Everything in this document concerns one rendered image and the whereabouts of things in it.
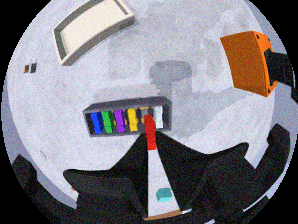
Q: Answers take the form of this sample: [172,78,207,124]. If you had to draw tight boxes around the small turquoise block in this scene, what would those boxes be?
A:
[156,188,173,201]

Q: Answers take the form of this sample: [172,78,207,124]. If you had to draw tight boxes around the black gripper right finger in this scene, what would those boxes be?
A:
[156,131,249,212]

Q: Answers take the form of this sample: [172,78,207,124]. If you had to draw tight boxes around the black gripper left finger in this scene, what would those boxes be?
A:
[63,132,149,218]

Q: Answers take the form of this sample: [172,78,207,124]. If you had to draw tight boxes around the yellow fuse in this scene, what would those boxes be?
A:
[128,109,137,131]

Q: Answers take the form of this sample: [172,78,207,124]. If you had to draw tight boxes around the white shallow tray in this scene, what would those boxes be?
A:
[52,0,134,67]

